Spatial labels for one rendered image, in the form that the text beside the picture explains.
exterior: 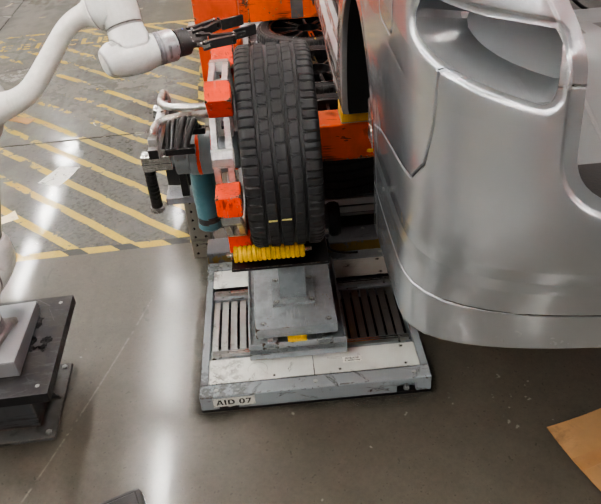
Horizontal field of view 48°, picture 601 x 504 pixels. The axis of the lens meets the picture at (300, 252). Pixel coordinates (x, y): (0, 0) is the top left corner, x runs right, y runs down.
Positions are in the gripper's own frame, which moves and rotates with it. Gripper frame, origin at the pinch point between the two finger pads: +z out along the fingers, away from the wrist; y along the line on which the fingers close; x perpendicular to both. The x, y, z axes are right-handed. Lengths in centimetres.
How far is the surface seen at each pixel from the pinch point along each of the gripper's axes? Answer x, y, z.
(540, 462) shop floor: -120, 105, 42
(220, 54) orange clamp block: -18.6, -24.6, 1.9
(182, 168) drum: -43.2, -5.1, -24.0
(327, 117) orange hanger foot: -64, -37, 49
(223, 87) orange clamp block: -10.3, 12.4, -12.6
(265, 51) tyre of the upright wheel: -9.7, 0.0, 7.1
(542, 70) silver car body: 21, 98, 16
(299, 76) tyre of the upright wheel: -11.4, 17.3, 9.1
